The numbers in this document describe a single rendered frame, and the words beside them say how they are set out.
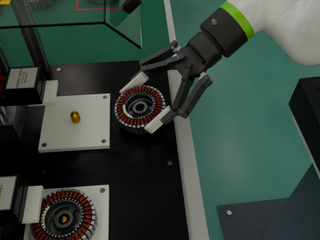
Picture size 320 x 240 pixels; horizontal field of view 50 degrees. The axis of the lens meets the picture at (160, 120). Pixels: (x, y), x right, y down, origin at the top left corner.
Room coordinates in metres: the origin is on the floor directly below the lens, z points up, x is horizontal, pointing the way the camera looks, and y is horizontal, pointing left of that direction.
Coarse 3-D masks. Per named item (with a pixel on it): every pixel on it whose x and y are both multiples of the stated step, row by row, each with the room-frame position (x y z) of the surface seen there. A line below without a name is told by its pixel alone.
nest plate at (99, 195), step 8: (48, 192) 0.30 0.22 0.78; (88, 192) 0.30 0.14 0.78; (96, 192) 0.30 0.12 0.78; (104, 192) 0.30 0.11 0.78; (96, 200) 0.28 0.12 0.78; (104, 200) 0.28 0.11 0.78; (64, 208) 0.27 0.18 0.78; (96, 208) 0.27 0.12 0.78; (104, 208) 0.27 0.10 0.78; (80, 216) 0.25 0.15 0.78; (104, 216) 0.25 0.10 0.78; (104, 224) 0.24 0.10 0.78; (24, 232) 0.22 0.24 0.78; (64, 232) 0.22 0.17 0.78; (96, 232) 0.22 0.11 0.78; (104, 232) 0.22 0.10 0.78
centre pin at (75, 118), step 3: (72, 111) 0.48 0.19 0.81; (75, 111) 0.48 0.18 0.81; (72, 114) 0.47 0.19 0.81; (75, 114) 0.47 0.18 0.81; (78, 114) 0.48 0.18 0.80; (72, 117) 0.47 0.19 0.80; (75, 117) 0.47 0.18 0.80; (78, 117) 0.47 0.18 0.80; (72, 120) 0.47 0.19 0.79; (75, 120) 0.47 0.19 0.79; (78, 120) 0.47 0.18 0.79
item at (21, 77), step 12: (12, 72) 0.49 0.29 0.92; (24, 72) 0.49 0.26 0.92; (36, 72) 0.49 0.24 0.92; (12, 84) 0.45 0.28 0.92; (24, 84) 0.45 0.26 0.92; (36, 84) 0.46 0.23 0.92; (48, 84) 0.49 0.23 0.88; (0, 96) 0.44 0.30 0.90; (12, 96) 0.44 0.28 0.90; (24, 96) 0.44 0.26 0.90; (36, 96) 0.44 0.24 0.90; (48, 96) 0.46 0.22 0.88; (0, 108) 0.46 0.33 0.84; (0, 120) 0.44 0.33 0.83
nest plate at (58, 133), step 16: (64, 96) 0.55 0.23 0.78; (80, 96) 0.55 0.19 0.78; (96, 96) 0.55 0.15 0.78; (48, 112) 0.50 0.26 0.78; (64, 112) 0.50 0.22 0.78; (80, 112) 0.50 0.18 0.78; (96, 112) 0.50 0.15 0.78; (48, 128) 0.45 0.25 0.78; (64, 128) 0.45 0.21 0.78; (80, 128) 0.45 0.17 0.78; (96, 128) 0.45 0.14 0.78; (48, 144) 0.41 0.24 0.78; (64, 144) 0.41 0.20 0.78; (80, 144) 0.41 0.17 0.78; (96, 144) 0.41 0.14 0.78
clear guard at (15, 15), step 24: (24, 0) 0.51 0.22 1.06; (48, 0) 0.51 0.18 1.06; (72, 0) 0.51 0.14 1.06; (96, 0) 0.51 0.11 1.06; (120, 0) 0.54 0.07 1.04; (0, 24) 0.44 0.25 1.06; (24, 24) 0.44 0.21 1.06; (48, 24) 0.45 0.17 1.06; (72, 24) 0.45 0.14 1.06; (120, 24) 0.48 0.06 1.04
